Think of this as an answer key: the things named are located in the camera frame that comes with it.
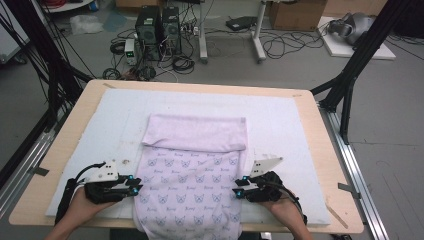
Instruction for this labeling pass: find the grey tape piece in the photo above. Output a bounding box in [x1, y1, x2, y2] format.
[28, 165, 50, 177]
[337, 182, 361, 200]

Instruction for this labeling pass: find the person's right hand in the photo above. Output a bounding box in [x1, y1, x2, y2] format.
[260, 191, 303, 224]

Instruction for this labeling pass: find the large black computer tower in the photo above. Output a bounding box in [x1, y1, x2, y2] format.
[134, 5, 163, 62]

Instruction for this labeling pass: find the black frame strut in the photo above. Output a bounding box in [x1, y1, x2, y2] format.
[309, 0, 413, 145]
[3, 0, 95, 132]

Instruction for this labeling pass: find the flat black device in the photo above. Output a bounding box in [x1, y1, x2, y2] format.
[225, 15, 258, 32]

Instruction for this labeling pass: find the black cable coil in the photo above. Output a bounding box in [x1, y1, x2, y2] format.
[172, 54, 196, 75]

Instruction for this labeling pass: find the lilac printed towel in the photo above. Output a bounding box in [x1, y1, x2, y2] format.
[132, 113, 250, 240]

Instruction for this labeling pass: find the white cabinet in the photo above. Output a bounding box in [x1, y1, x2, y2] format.
[0, 6, 31, 65]

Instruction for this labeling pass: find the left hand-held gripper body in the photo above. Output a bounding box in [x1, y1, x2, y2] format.
[83, 160, 134, 205]

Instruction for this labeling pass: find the clear plastic bag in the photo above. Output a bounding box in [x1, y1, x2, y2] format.
[69, 14, 105, 36]

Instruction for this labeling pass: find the aluminium rail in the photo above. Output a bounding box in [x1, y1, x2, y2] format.
[319, 106, 390, 240]
[0, 129, 56, 218]

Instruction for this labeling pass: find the white desk leg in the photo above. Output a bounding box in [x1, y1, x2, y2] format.
[251, 0, 268, 63]
[198, 0, 209, 64]

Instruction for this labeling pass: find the slim black computer tower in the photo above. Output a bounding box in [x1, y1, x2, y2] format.
[161, 6, 183, 56]

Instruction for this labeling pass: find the white grid mat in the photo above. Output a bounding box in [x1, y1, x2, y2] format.
[44, 88, 332, 226]

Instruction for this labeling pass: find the white floor board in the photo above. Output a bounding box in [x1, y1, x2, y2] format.
[317, 16, 397, 61]

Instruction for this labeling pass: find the brown cardboard box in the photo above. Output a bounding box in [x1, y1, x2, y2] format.
[269, 0, 328, 32]

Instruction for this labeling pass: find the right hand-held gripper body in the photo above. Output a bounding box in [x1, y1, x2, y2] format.
[244, 156, 285, 204]

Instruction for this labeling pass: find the thin wooden stick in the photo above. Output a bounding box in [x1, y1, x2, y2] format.
[326, 204, 350, 230]

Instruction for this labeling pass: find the grey headset device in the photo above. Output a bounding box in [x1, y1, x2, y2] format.
[328, 12, 376, 46]

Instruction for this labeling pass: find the person's dark clothing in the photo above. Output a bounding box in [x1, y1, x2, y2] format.
[109, 228, 261, 240]

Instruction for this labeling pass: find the teal floor sheet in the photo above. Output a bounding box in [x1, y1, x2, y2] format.
[103, 11, 128, 33]

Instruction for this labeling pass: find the small white power supply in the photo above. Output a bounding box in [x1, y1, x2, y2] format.
[124, 38, 138, 66]

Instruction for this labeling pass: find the person's left hand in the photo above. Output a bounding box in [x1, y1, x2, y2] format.
[68, 188, 117, 222]

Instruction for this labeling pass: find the black floor cable tangle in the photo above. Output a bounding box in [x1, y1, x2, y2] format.
[259, 29, 326, 61]

